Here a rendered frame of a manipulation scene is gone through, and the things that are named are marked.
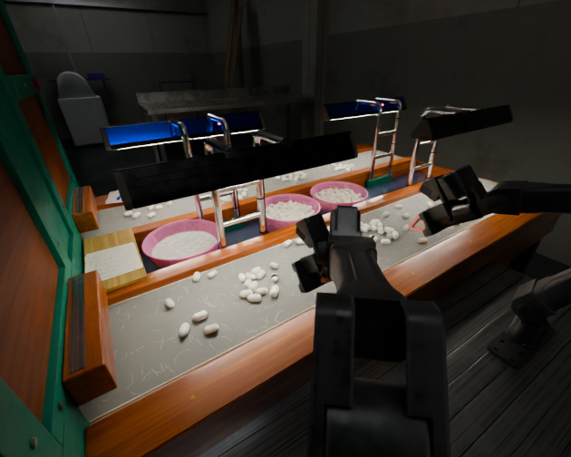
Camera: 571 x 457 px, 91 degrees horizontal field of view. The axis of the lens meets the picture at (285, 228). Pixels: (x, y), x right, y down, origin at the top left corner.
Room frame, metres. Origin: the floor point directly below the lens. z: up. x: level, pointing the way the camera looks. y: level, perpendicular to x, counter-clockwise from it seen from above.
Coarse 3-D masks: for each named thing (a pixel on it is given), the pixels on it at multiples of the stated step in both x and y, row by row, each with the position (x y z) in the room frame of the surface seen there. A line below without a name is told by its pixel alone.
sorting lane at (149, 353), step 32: (384, 224) 0.94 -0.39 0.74; (416, 224) 0.94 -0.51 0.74; (256, 256) 0.75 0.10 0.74; (288, 256) 0.75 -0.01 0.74; (384, 256) 0.74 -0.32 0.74; (160, 288) 0.60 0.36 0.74; (192, 288) 0.60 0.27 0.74; (224, 288) 0.60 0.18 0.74; (256, 288) 0.59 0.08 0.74; (288, 288) 0.59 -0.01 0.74; (320, 288) 0.59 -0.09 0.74; (128, 320) 0.49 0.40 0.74; (160, 320) 0.49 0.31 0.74; (192, 320) 0.48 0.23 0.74; (224, 320) 0.48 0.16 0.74; (256, 320) 0.48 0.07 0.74; (128, 352) 0.40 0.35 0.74; (160, 352) 0.40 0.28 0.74; (192, 352) 0.40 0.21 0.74; (224, 352) 0.39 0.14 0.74; (128, 384) 0.33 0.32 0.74; (160, 384) 0.32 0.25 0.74; (96, 416) 0.27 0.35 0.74
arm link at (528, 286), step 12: (552, 276) 0.48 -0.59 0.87; (564, 276) 0.45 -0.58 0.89; (528, 288) 0.48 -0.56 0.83; (540, 288) 0.46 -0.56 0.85; (552, 288) 0.45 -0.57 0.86; (564, 288) 0.44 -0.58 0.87; (516, 300) 0.47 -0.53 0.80; (528, 300) 0.46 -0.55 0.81; (540, 300) 0.45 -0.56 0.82; (552, 300) 0.44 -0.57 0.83; (564, 300) 0.43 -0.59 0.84; (516, 312) 0.46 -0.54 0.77; (540, 312) 0.44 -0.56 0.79; (552, 312) 0.43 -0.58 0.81
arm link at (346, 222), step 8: (344, 208) 0.44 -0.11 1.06; (352, 208) 0.44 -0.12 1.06; (336, 216) 0.45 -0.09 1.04; (344, 216) 0.43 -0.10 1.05; (352, 216) 0.43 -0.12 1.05; (360, 216) 0.46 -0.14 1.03; (336, 224) 0.43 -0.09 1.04; (344, 224) 0.42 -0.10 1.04; (352, 224) 0.42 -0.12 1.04; (360, 224) 0.45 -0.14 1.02; (336, 232) 0.41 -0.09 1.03; (344, 232) 0.41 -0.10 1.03; (352, 232) 0.41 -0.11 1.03; (360, 232) 0.41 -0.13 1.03; (320, 248) 0.35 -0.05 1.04; (320, 256) 0.35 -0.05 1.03; (320, 264) 0.36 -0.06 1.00
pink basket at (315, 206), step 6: (270, 198) 1.16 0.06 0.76; (276, 198) 1.18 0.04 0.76; (282, 198) 1.19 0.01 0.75; (288, 198) 1.19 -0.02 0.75; (294, 198) 1.19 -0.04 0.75; (300, 198) 1.18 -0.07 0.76; (306, 198) 1.16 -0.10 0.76; (312, 198) 1.14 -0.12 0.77; (306, 204) 1.15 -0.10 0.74; (312, 204) 1.12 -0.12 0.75; (318, 204) 1.08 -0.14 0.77; (318, 210) 1.01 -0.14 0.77; (270, 222) 0.97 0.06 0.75; (276, 222) 0.95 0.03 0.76; (282, 222) 0.94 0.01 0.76; (288, 222) 0.93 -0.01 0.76; (294, 222) 0.94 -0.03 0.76; (270, 228) 0.99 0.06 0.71; (276, 228) 0.96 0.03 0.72
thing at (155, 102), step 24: (144, 96) 3.55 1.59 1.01; (168, 96) 3.68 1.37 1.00; (192, 96) 3.82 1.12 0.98; (216, 96) 3.97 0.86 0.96; (240, 96) 4.14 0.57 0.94; (264, 96) 4.08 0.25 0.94; (288, 96) 4.01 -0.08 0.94; (312, 96) 3.94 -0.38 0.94; (288, 120) 4.45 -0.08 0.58; (312, 120) 3.89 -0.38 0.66
